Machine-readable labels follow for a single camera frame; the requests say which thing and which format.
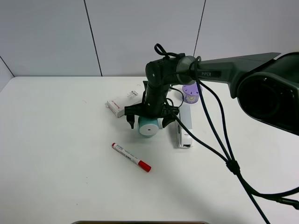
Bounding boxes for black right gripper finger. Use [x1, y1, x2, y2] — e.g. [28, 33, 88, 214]
[126, 114, 135, 129]

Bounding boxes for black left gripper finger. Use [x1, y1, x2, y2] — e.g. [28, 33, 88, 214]
[162, 113, 178, 128]

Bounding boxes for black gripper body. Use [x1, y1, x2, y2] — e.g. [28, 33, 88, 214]
[124, 81, 179, 120]

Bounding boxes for teal pencil sharpener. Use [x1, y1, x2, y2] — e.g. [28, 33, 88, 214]
[137, 117, 162, 138]

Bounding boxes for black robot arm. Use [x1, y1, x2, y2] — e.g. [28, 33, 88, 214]
[124, 52, 299, 135]

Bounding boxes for white grey stapler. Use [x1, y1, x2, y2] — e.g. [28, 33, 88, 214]
[175, 104, 193, 148]

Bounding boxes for white cardboard box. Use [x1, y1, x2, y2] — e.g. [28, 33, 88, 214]
[105, 84, 144, 118]

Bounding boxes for purple round container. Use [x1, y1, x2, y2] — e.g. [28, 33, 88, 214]
[182, 83, 200, 104]

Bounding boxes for red white marker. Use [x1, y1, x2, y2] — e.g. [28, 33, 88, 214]
[112, 142, 151, 173]

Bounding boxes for black cable bundle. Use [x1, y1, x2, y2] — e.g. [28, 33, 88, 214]
[154, 43, 299, 224]

